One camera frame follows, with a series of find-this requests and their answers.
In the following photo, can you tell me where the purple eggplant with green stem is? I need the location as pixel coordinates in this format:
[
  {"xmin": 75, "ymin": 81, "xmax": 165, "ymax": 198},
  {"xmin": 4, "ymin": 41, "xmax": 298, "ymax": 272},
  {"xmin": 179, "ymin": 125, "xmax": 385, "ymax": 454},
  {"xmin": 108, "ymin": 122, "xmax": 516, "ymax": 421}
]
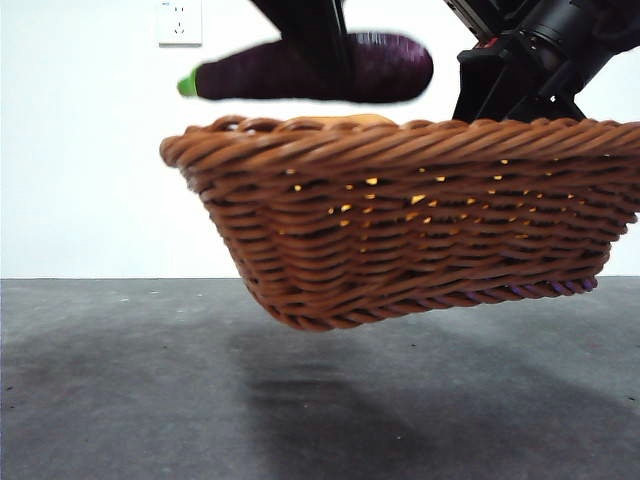
[{"xmin": 177, "ymin": 31, "xmax": 435, "ymax": 104}]

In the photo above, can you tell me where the brown potato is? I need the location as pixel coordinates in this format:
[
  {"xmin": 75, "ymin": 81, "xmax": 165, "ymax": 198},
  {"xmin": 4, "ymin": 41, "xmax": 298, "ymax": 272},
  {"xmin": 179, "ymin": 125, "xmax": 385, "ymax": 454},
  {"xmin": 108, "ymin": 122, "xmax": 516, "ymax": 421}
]
[{"xmin": 294, "ymin": 113, "xmax": 397, "ymax": 127}]

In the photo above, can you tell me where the brown woven wicker basket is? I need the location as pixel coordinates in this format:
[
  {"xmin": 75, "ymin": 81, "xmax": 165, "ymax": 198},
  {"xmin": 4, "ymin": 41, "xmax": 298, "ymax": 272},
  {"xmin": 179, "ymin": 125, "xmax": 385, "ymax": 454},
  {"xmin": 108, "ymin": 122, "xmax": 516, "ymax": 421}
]
[{"xmin": 159, "ymin": 114, "xmax": 640, "ymax": 333}]

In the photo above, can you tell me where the white wall power outlet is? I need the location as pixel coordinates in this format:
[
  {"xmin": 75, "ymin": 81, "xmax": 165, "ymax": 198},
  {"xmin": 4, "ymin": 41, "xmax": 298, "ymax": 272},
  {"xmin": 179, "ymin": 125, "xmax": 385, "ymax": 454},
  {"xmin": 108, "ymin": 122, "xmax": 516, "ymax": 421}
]
[{"xmin": 158, "ymin": 0, "xmax": 203, "ymax": 48}]

